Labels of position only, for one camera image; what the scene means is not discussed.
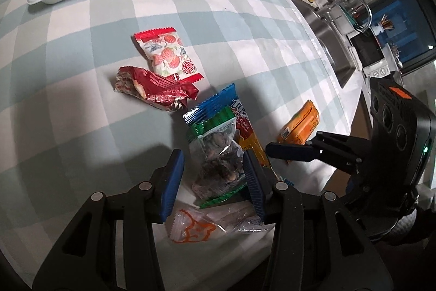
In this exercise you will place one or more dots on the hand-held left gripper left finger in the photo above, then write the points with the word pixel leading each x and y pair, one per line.
pixel 172 182

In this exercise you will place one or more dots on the blue yellow snack packet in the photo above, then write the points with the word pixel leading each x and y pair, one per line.
pixel 214 101

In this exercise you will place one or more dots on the clear nut packet green edges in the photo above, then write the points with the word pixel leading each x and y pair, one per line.
pixel 218 158

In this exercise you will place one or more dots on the clear packet orange print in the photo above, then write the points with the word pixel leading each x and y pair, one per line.
pixel 194 226

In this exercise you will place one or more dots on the steel faucet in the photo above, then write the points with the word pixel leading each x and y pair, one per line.
pixel 351 8

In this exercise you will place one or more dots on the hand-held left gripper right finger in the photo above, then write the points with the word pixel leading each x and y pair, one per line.
pixel 253 186

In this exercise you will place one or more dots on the black countertop appliance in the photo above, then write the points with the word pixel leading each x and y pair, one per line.
pixel 366 50

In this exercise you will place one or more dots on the strawberry print snack packet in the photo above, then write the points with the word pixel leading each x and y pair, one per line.
pixel 167 55

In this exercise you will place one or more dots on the steel sink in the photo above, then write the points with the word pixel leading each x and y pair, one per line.
pixel 327 49

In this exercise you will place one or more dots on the dark red snack packet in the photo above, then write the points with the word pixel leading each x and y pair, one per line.
pixel 153 86

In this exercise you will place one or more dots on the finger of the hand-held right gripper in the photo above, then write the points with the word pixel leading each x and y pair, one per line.
pixel 289 151

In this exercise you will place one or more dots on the checked tablecloth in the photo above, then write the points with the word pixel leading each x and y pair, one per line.
pixel 68 90

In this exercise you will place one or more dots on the orange snack packet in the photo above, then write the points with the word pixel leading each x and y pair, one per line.
pixel 301 122

